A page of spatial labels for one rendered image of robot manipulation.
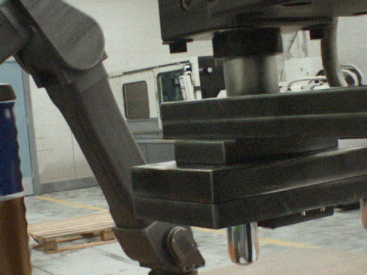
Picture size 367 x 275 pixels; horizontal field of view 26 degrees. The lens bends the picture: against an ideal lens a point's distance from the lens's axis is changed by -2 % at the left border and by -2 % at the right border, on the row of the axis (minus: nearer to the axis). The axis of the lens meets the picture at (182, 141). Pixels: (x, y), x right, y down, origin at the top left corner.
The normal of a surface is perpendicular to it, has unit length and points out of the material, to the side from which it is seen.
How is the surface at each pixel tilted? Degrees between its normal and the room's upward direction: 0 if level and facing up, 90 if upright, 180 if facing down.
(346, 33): 90
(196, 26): 90
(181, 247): 90
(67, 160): 90
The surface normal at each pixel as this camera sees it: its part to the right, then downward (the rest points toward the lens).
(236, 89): -0.65, 0.10
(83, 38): 0.66, -0.02
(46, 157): 0.48, 0.00
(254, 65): 0.07, 0.04
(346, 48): -0.87, 0.11
